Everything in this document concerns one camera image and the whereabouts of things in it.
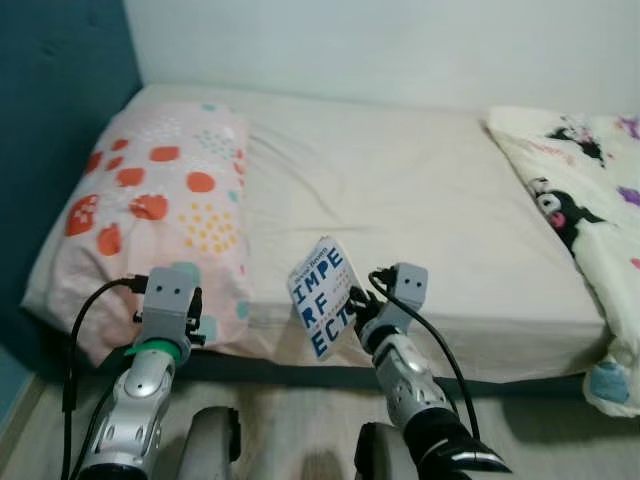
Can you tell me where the teal upholstered headboard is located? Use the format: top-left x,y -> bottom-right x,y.
0,0 -> 143,371

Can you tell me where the white book with blue letters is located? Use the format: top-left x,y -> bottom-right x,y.
287,235 -> 363,363

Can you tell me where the bed with cream sheet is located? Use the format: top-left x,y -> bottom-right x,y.
20,83 -> 640,386

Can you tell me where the grey right robot leg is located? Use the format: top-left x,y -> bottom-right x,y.
355,422 -> 421,480

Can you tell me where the pink pillow with orange spots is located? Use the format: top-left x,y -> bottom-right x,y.
45,100 -> 251,366

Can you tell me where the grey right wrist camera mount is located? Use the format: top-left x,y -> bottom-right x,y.
385,263 -> 431,336

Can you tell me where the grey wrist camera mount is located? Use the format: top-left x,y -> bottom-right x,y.
385,263 -> 431,336
140,268 -> 196,346

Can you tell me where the cream cartoon print blanket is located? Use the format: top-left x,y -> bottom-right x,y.
485,105 -> 640,419

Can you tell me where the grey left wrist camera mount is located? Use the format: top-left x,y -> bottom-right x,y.
140,268 -> 196,346

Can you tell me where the grey left robot leg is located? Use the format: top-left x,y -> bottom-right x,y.
180,405 -> 243,480

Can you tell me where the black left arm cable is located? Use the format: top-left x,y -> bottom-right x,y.
60,277 -> 151,480

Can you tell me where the grey robot leg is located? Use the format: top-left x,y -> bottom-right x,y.
180,405 -> 243,480
355,422 -> 421,480

